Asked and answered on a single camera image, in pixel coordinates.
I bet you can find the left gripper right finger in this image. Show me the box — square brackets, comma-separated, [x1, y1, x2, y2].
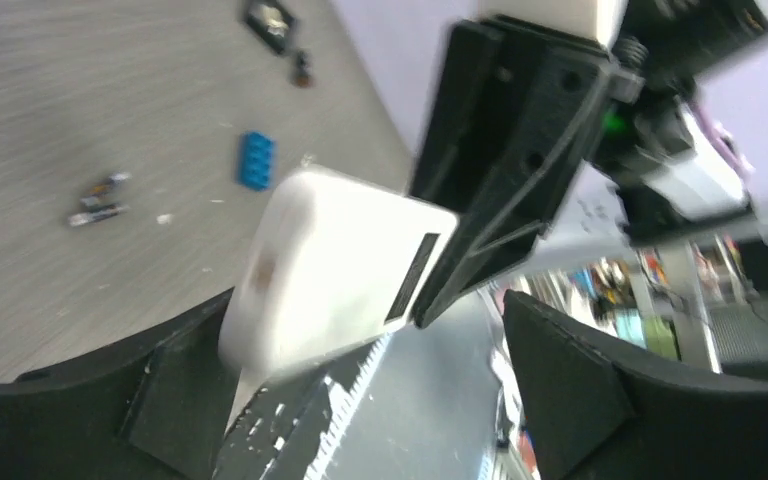
[503, 291, 768, 480]

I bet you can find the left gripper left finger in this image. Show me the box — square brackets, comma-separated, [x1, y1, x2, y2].
[0, 292, 238, 479]

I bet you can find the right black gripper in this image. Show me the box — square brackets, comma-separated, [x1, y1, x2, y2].
[409, 16, 620, 328]

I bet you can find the white red remote control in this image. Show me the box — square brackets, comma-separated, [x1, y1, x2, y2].
[218, 166, 458, 380]

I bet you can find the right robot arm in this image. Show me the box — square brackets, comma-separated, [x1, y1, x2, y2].
[408, 1, 768, 328]

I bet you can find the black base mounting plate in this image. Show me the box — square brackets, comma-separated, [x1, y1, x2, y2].
[213, 335, 391, 480]

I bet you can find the small dark chess piece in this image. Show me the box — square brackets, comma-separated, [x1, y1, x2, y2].
[292, 49, 312, 88]

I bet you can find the blue toy brick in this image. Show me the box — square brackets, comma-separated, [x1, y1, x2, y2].
[236, 131, 275, 191]

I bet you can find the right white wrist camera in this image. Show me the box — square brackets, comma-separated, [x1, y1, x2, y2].
[476, 0, 628, 47]

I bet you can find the small black square frame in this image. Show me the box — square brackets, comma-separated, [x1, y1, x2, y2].
[243, 0, 298, 56]

